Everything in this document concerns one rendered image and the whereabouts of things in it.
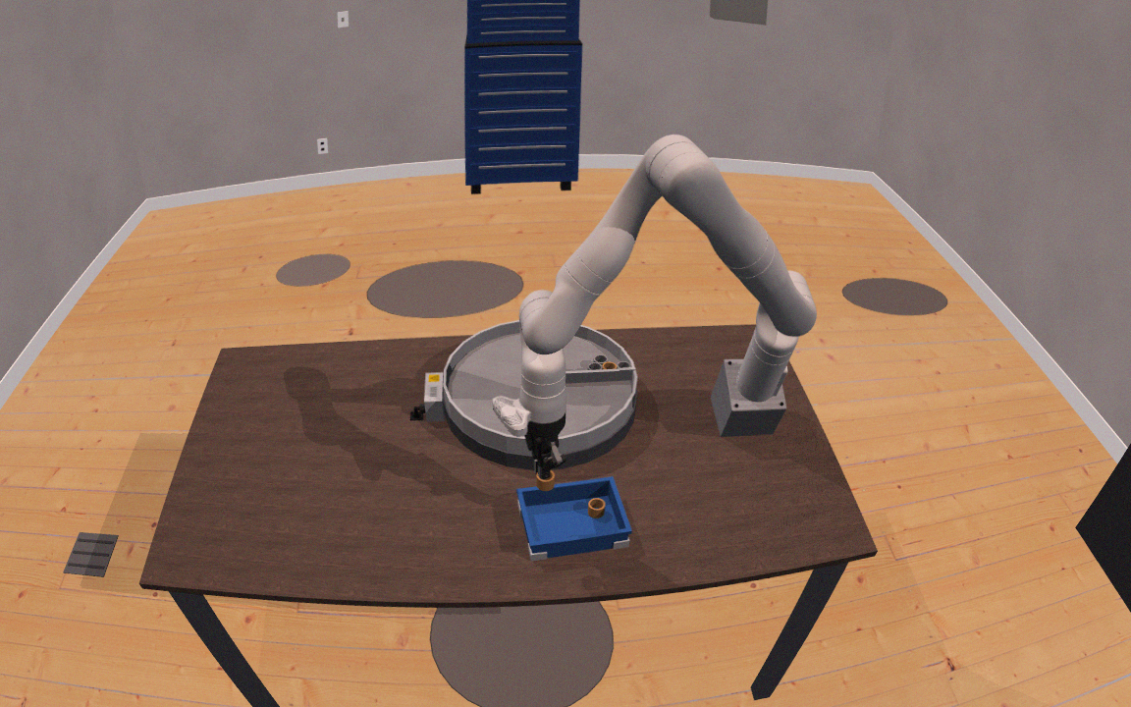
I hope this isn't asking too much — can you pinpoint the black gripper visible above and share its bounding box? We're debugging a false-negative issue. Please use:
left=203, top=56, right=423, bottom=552
left=524, top=415, right=566, bottom=480

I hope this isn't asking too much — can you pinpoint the blue crate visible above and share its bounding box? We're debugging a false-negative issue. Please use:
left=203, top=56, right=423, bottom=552
left=516, top=476, right=632, bottom=562

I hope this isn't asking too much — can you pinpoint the grey round turntable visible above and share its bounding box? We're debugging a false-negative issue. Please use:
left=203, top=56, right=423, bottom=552
left=411, top=320, right=637, bottom=469

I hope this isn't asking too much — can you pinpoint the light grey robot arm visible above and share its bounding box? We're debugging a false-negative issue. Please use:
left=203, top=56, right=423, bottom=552
left=492, top=135, right=817, bottom=437

